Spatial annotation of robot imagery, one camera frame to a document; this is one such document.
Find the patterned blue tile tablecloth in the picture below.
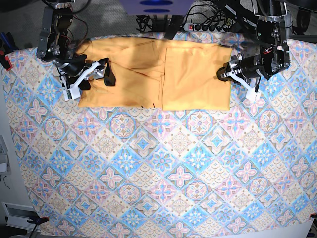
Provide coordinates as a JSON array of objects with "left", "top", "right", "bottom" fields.
[{"left": 0, "top": 40, "right": 317, "bottom": 238}]

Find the white rail lower left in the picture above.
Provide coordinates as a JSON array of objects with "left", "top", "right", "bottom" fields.
[{"left": 2, "top": 202, "right": 38, "bottom": 231}]

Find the white box at left edge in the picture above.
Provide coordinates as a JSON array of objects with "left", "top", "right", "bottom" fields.
[{"left": 0, "top": 135, "right": 11, "bottom": 175}]

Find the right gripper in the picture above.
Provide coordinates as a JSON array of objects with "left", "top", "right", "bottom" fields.
[{"left": 55, "top": 54, "right": 116, "bottom": 87}]

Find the white wrist camera bracket left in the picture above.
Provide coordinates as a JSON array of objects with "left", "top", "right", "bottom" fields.
[{"left": 226, "top": 69, "right": 261, "bottom": 102}]

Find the white wrist camera bracket right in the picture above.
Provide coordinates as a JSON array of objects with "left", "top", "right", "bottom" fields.
[{"left": 59, "top": 70, "right": 104, "bottom": 101}]

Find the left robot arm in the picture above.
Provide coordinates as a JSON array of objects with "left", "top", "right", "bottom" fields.
[{"left": 217, "top": 0, "right": 290, "bottom": 84}]

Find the orange black clamp lower left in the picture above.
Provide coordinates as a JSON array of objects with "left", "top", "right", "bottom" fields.
[{"left": 27, "top": 216, "right": 49, "bottom": 226}]

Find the yellow T-shirt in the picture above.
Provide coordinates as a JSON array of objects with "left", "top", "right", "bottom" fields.
[{"left": 77, "top": 37, "right": 232, "bottom": 111}]

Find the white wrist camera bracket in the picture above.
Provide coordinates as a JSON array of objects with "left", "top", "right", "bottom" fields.
[
  {"left": 59, "top": 70, "right": 104, "bottom": 101},
  {"left": 226, "top": 69, "right": 261, "bottom": 102}
]

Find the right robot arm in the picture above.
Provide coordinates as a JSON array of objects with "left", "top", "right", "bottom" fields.
[{"left": 37, "top": 0, "right": 116, "bottom": 90}]

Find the black clamp at table top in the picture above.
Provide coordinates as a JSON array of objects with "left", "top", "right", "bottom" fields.
[{"left": 164, "top": 15, "right": 184, "bottom": 40}]

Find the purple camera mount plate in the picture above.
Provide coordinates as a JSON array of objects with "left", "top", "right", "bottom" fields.
[{"left": 119, "top": 0, "right": 194, "bottom": 15}]

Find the orange black clamp upper left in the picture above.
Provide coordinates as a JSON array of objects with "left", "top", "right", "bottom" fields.
[{"left": 0, "top": 32, "right": 17, "bottom": 71}]

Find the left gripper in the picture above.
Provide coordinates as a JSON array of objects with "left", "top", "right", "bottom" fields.
[{"left": 216, "top": 53, "right": 270, "bottom": 82}]

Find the white power strip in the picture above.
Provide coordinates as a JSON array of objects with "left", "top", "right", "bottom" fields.
[{"left": 180, "top": 22, "right": 232, "bottom": 32}]

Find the orange black clamp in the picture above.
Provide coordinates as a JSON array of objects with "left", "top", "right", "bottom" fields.
[
  {"left": 0, "top": 32, "right": 17, "bottom": 71},
  {"left": 27, "top": 216, "right": 49, "bottom": 226}
]

